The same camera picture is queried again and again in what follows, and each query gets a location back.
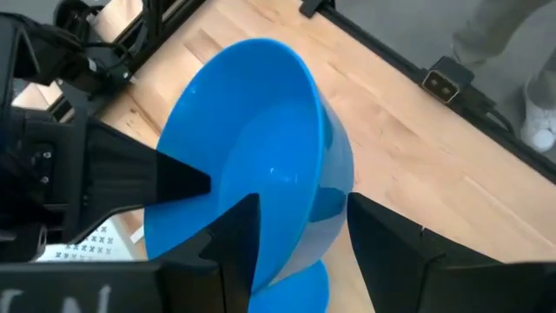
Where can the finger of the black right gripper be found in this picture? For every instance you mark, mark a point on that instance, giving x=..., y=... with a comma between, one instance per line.
x=130, y=174

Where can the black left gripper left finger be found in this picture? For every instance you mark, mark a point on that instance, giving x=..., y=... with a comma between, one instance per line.
x=230, y=261

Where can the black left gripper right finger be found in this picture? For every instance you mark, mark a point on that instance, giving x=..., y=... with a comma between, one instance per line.
x=391, y=261

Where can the blue plastic mini bowl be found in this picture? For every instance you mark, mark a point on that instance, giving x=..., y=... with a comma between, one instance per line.
x=295, y=291
x=260, y=130

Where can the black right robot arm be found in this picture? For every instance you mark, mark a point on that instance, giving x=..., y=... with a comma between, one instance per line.
x=39, y=48

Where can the white perforated metal shelf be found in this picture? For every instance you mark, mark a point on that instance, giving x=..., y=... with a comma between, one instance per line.
x=87, y=250

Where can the person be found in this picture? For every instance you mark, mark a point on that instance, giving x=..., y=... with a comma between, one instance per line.
x=486, y=30

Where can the short black extrusion post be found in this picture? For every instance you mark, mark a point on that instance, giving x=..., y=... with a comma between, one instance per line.
x=443, y=84

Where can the black aluminium table frame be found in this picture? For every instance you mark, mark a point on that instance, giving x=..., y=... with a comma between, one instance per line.
x=378, y=46

